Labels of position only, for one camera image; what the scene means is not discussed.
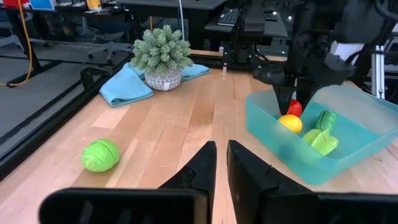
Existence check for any yellow toy lemon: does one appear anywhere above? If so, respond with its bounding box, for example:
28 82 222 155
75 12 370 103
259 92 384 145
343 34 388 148
278 114 303 135

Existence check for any folded light blue cloth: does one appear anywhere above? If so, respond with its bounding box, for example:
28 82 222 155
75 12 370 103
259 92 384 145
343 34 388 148
99 62 211 108

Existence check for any teal translucent tupperware container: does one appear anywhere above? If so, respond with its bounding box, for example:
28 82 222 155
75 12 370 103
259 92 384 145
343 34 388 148
246 84 398 186

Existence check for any potted green succulent plant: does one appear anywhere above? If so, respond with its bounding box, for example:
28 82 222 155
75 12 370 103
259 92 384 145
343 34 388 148
130 24 194 91

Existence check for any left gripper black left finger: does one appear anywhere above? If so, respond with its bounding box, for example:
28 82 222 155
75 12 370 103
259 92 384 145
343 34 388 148
39 140 218 224

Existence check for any silver aluminium post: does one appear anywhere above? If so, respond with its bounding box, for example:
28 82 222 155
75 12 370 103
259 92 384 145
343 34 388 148
371 45 386 100

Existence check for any black office chair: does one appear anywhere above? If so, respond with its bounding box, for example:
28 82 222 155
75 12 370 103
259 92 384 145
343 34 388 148
82 15 133 65

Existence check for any green leafy toy vegetable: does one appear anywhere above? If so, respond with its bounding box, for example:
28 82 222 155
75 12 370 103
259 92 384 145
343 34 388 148
302 128 340 156

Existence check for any red toy tomato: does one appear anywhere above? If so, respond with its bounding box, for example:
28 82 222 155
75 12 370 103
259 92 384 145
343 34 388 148
279 99 303 118

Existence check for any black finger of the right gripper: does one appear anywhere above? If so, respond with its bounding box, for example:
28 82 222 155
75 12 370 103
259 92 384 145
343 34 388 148
272 82 296 115
297 82 323 110

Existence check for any white cable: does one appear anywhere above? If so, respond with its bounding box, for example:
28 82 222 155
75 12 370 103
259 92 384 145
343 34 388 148
178 0 187 41

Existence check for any green toy cucumber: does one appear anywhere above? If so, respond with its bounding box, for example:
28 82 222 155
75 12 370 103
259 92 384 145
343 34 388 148
314 109 339 131

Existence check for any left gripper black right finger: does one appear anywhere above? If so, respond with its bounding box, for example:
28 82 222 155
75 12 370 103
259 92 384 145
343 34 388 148
226 139 398 224

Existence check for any black stand leg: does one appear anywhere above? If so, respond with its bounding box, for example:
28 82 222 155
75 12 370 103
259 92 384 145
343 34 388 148
6 9 63 88

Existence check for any yellow cable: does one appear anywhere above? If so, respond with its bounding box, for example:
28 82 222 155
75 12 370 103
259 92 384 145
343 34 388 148
0 0 34 87

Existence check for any green toy cabbage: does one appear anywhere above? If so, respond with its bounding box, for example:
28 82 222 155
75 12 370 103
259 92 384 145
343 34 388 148
81 138 121 172

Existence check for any black laptop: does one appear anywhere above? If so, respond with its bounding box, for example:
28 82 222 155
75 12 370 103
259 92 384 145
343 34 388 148
217 8 241 27

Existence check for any black desk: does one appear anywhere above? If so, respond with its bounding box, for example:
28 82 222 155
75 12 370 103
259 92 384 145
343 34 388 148
205 12 289 40

